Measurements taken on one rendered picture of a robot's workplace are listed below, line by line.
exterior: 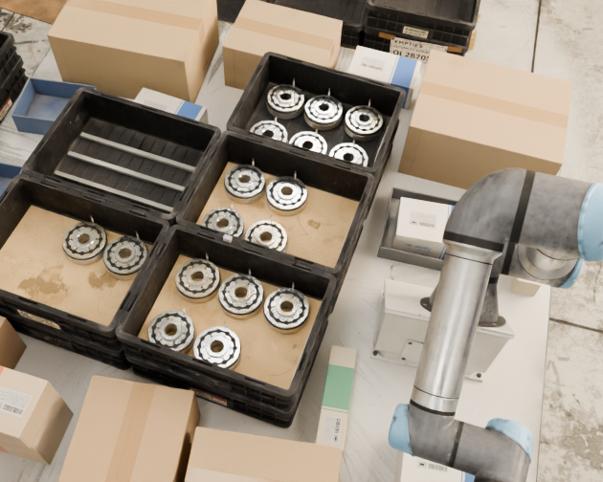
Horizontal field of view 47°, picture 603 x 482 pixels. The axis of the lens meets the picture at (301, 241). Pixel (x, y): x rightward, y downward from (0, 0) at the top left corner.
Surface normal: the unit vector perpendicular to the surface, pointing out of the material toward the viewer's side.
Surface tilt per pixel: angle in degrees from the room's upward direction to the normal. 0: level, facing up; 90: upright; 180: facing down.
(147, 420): 0
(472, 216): 44
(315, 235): 0
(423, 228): 0
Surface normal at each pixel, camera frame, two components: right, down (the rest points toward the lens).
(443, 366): -0.20, 0.02
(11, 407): 0.04, -0.52
